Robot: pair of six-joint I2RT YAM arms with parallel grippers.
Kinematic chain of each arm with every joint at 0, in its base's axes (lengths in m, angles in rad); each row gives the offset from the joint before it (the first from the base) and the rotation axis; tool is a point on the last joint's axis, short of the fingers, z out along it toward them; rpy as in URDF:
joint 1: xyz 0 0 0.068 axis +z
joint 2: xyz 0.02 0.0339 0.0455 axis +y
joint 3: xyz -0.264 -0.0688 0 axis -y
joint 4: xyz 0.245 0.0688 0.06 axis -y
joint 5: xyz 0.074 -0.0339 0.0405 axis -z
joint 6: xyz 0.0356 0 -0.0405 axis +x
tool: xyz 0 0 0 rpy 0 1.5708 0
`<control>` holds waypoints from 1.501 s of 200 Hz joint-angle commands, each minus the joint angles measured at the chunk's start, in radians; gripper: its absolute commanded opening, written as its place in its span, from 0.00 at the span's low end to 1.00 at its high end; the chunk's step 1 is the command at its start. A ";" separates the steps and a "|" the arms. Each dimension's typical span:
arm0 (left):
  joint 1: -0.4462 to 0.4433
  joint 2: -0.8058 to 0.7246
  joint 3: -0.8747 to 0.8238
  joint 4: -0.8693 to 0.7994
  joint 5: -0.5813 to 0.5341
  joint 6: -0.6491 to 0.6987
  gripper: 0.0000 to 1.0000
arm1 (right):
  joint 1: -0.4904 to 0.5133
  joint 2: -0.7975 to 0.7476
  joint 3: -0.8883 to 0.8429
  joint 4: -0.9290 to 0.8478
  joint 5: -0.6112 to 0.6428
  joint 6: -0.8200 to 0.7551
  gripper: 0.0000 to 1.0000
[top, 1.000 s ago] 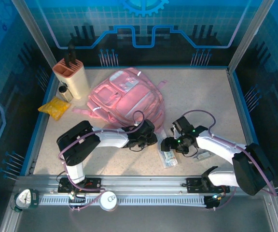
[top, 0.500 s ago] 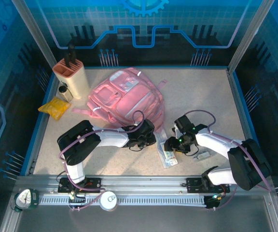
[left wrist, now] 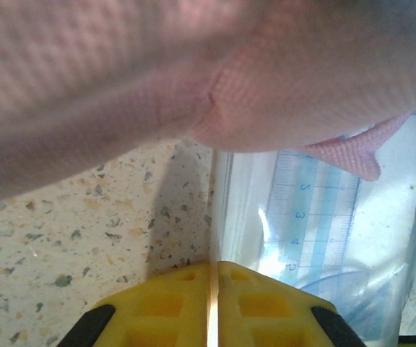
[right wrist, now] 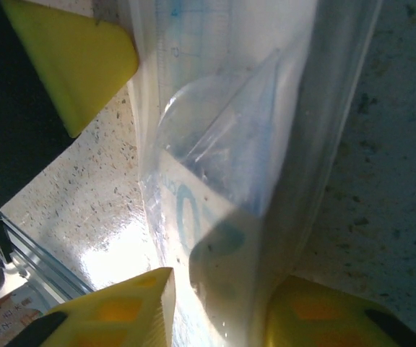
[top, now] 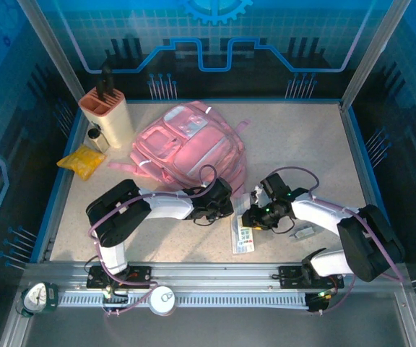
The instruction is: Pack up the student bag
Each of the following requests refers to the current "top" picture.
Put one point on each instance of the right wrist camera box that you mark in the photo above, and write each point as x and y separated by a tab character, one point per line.
274	184

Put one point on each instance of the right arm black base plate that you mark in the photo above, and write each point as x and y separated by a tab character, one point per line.
291	276

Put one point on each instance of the yellow snack bag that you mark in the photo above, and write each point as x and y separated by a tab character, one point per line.
81	162

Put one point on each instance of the aluminium frame post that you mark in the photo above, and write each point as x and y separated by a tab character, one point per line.
373	54
54	54

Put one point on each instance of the white printed card packet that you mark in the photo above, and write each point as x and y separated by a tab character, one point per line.
244	238

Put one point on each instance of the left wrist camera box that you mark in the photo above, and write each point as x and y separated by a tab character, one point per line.
222	189

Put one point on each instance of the round dial gauge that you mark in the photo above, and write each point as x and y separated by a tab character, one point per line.
38	300

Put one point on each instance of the grey item in clear packet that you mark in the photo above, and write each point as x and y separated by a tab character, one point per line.
303	232

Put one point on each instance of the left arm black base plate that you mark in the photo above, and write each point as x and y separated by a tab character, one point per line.
139	276

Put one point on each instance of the small bottle with black cap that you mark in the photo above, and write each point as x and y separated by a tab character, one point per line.
99	141

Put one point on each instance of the aluminium front beam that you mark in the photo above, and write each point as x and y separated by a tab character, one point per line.
211	276

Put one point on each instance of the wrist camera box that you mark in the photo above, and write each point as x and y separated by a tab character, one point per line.
274	184
222	189

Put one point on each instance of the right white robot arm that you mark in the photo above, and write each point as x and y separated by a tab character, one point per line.
320	215

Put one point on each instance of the cream knife block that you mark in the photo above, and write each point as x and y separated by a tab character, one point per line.
116	123

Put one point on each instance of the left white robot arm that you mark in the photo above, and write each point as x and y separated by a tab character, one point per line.
164	207

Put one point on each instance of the pink student backpack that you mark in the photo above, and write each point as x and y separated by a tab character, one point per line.
193	152

